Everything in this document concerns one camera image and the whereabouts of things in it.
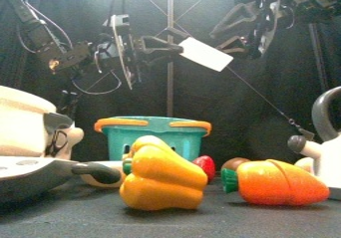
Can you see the metal frame pole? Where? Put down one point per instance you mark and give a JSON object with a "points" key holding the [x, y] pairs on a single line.
{"points": [[170, 82]]}

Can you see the orange toy carrot green top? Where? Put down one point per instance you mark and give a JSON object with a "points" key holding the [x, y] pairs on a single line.
{"points": [[277, 182]]}

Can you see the white paper tag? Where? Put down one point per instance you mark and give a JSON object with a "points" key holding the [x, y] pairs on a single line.
{"points": [[204, 54]]}

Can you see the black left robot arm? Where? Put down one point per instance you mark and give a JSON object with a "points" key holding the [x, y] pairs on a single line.
{"points": [[41, 38]]}

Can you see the red toy tomato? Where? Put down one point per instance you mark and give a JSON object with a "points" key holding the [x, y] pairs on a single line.
{"points": [[204, 167]]}

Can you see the yellow toy bell pepper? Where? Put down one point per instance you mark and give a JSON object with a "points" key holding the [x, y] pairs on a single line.
{"points": [[162, 177]]}

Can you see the brown toy mushroom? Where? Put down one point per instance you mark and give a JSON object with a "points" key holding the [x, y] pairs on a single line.
{"points": [[232, 164]]}

